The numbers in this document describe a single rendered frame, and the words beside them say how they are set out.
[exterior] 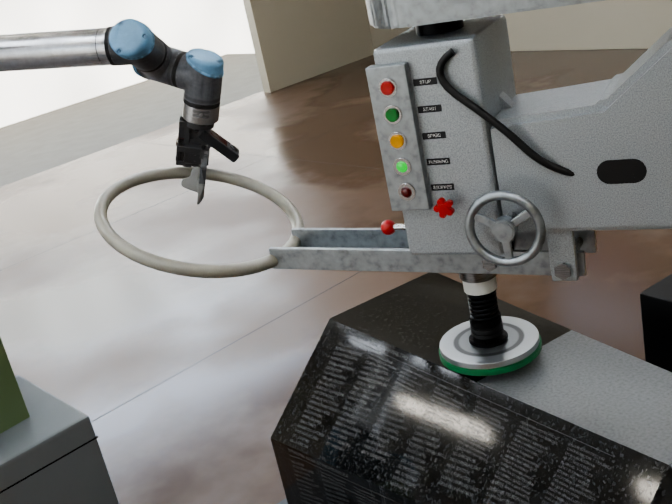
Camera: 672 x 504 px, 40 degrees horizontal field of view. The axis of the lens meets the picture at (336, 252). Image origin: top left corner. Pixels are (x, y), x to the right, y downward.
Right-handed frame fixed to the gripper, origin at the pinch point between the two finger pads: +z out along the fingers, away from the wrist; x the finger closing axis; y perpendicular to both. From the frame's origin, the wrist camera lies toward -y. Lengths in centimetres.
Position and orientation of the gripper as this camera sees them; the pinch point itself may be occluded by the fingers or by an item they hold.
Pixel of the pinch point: (201, 191)
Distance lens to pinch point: 241.5
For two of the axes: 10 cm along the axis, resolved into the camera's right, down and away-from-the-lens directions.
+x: 0.9, 5.2, -8.5
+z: -1.6, 8.5, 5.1
